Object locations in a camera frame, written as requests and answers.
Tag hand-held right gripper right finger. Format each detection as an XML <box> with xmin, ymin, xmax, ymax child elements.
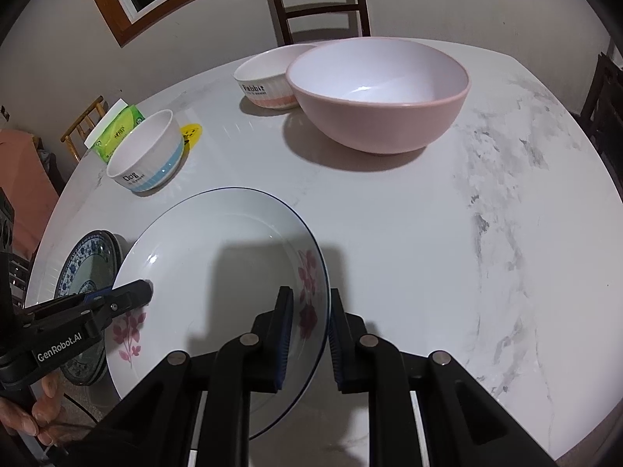
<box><xmin>328</xmin><ymin>288</ymin><xmax>560</xmax><ymax>467</ymax></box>

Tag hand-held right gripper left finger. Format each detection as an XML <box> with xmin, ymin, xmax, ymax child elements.
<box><xmin>92</xmin><ymin>286</ymin><xmax>295</xmax><ymax>467</ymax></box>

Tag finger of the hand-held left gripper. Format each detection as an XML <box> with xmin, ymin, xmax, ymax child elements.
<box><xmin>95</xmin><ymin>279</ymin><xmax>153</xmax><ymax>327</ymax></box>
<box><xmin>22</xmin><ymin>292</ymin><xmax>105</xmax><ymax>324</ymax></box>

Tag large blue floral plate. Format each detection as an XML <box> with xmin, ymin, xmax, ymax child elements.
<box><xmin>53</xmin><ymin>232</ymin><xmax>128</xmax><ymax>386</ymax></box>

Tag white plate with pink flowers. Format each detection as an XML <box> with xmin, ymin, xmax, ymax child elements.
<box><xmin>108</xmin><ymin>187</ymin><xmax>332</xmax><ymax>441</ymax></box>

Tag white bowl with blue stripe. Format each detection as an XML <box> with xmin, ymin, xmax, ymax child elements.
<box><xmin>106</xmin><ymin>109</ymin><xmax>186</xmax><ymax>193</ymax></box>

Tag large pink bowl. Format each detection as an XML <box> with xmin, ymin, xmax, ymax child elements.
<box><xmin>286</xmin><ymin>36</ymin><xmax>472</xmax><ymax>155</ymax></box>

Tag white bowl with pink stripe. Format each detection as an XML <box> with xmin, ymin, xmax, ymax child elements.
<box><xmin>233</xmin><ymin>44</ymin><xmax>319</xmax><ymax>110</ymax></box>

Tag person's left hand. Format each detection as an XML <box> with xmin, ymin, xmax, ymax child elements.
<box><xmin>0</xmin><ymin>372</ymin><xmax>69</xmax><ymax>448</ymax></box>

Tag pink cloth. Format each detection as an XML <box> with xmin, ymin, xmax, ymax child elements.
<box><xmin>0</xmin><ymin>129</ymin><xmax>59</xmax><ymax>254</ymax></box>

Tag green tissue box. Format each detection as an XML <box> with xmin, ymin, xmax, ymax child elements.
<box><xmin>84</xmin><ymin>98</ymin><xmax>146</xmax><ymax>163</ymax></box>

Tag bamboo chair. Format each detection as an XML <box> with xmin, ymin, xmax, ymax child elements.
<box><xmin>61</xmin><ymin>96</ymin><xmax>107</xmax><ymax>163</ymax></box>

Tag wooden framed barred window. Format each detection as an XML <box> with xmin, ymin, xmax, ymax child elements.
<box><xmin>78</xmin><ymin>0</ymin><xmax>273</xmax><ymax>48</ymax></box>

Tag stacked dark wooden chairs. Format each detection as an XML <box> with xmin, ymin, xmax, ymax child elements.
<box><xmin>579</xmin><ymin>39</ymin><xmax>623</xmax><ymax>186</ymax></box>

